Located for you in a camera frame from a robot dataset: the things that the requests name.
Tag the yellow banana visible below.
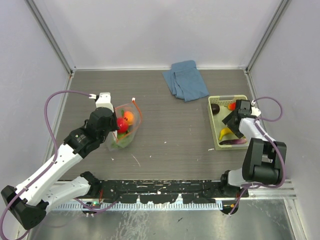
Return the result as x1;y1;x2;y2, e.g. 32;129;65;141
219;127;233;141

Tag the red apple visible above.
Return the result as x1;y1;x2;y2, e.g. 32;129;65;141
117;117;129;134

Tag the green leafy vegetable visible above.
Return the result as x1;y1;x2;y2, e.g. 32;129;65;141
107;107;132;151

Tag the pale green plastic basket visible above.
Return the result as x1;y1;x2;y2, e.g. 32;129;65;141
207;94;251;152

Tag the dark brown food item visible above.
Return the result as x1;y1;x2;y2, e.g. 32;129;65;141
219;138;247;146

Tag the orange peach fruit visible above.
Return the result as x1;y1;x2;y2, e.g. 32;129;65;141
123;111;135;126

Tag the clear zip bag orange zipper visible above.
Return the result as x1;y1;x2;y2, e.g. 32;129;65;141
106;97;143;151

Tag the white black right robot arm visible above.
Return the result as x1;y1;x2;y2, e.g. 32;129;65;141
219;99;287;197

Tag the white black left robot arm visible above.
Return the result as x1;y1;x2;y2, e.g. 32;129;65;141
1;107;118;230

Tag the red tomato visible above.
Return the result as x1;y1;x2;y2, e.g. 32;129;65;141
227;102;236;111

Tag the dark purple fruit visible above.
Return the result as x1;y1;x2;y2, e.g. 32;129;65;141
210;103;220;115

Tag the blue folded cloth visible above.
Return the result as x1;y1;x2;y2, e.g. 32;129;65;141
162;60;209;102

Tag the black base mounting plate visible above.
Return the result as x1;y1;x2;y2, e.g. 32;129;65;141
71;178;250;205

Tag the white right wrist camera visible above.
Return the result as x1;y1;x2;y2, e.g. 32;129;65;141
250;100;262;118

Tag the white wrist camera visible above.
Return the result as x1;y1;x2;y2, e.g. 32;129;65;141
250;100;262;118
89;92;114;112

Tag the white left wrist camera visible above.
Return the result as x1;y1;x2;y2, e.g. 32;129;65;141
89;92;114;112

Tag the grey slotted cable duct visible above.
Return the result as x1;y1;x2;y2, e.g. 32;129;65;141
54;200;223;211

